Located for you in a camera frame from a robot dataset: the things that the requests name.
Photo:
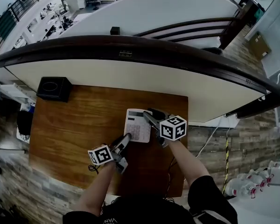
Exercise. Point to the white calculator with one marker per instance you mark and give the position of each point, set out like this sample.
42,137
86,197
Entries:
136,125

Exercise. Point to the small black box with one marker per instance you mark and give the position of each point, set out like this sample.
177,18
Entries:
115,30

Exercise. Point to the person's left forearm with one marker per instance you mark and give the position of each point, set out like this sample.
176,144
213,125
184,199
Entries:
95,190

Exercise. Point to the cream partition with dark rail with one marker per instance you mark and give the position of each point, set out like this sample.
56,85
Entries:
130,73

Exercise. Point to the pack of water bottles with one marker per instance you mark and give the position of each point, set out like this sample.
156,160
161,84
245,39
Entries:
245,183

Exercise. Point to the person's right forearm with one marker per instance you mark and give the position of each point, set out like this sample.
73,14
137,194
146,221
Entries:
186,164

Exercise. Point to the dark metal railing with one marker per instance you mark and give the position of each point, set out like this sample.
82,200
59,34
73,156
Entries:
7,22

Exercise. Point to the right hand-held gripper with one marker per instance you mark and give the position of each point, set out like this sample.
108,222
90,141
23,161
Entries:
173,128

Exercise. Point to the power socket in rail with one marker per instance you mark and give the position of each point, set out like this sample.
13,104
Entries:
125,54

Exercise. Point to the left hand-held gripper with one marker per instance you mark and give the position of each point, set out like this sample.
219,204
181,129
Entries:
101,155

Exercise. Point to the black tissue box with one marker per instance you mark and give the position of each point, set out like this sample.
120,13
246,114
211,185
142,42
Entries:
53,87

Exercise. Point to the white cabinet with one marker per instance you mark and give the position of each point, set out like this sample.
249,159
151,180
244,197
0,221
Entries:
73,0

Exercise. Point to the brown cardboard box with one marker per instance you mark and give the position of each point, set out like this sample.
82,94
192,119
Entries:
260,45

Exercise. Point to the yellow black striped pole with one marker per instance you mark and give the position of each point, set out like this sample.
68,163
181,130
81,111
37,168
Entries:
226,162

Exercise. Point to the person's torso clothing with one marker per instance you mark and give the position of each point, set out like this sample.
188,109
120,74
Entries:
142,211

